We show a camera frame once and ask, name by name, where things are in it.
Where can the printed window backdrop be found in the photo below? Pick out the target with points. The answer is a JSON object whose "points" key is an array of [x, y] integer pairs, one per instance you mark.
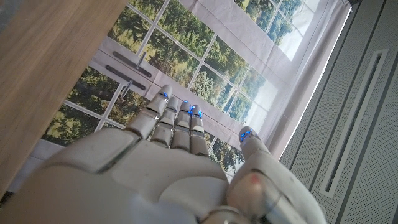
{"points": [[186, 28]]}

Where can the long grey ceiling slot vent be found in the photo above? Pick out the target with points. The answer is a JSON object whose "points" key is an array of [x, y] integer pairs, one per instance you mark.
{"points": [[354, 124]]}

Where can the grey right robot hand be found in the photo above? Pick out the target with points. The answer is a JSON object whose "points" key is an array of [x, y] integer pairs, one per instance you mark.
{"points": [[155, 174]]}

